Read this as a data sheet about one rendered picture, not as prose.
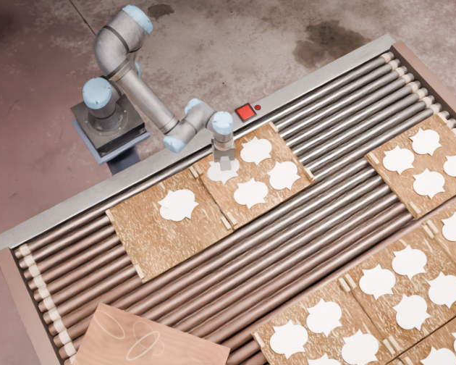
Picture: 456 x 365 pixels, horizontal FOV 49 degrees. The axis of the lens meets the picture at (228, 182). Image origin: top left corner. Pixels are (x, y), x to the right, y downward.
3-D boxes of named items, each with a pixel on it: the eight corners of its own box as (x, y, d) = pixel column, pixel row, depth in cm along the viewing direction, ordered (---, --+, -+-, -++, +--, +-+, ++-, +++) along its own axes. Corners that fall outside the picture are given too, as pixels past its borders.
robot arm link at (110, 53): (82, 45, 158) (183, 154, 175) (106, 24, 161) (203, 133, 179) (74, 53, 168) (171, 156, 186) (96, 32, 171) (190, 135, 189)
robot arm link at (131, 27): (98, 84, 214) (100, 21, 162) (121, 61, 218) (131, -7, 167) (119, 103, 215) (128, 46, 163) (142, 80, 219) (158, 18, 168)
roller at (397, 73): (25, 272, 201) (21, 269, 197) (399, 69, 244) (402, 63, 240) (30, 282, 199) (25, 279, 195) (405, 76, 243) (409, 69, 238)
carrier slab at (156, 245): (105, 212, 207) (104, 211, 206) (191, 167, 216) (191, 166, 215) (143, 284, 195) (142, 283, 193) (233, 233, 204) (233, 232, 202)
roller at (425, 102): (45, 315, 194) (40, 313, 189) (426, 98, 237) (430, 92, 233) (50, 326, 192) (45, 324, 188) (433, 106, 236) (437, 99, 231)
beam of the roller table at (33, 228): (-4, 243, 208) (-11, 238, 203) (383, 40, 254) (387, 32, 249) (3, 260, 205) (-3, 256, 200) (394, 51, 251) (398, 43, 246)
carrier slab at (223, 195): (191, 166, 216) (191, 164, 215) (269, 123, 226) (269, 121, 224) (234, 230, 204) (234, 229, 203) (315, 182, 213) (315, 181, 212)
